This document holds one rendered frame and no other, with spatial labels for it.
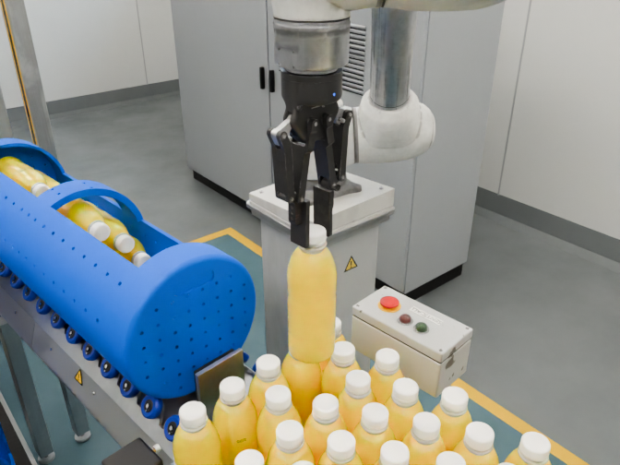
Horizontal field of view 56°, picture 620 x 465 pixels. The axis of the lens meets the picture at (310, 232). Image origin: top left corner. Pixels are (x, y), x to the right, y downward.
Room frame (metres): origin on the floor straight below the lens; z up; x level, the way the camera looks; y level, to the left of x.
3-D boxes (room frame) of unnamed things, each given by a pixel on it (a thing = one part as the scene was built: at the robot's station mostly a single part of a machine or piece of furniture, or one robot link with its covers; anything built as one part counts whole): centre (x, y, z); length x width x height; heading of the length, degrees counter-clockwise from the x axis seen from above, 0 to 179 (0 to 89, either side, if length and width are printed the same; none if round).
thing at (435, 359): (0.88, -0.19, 1.05); 0.20 x 0.10 x 0.10; 45
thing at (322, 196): (0.74, -0.02, 1.38); 0.03 x 0.01 x 0.07; 45
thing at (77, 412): (1.60, 0.86, 0.31); 0.06 x 0.06 x 0.63; 45
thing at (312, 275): (0.72, 0.00, 1.25); 0.07 x 0.07 x 0.20
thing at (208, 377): (0.81, 0.17, 0.99); 0.10 x 0.02 x 0.12; 135
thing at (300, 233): (0.70, 0.01, 1.38); 0.03 x 0.01 x 0.07; 45
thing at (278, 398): (0.67, 0.05, 1.10); 0.04 x 0.04 x 0.02
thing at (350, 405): (0.70, -0.08, 1.00); 0.07 x 0.07 x 0.20
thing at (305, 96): (0.72, 0.00, 1.54); 0.08 x 0.07 x 0.09; 135
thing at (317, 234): (0.72, 0.00, 1.35); 0.04 x 0.04 x 0.02
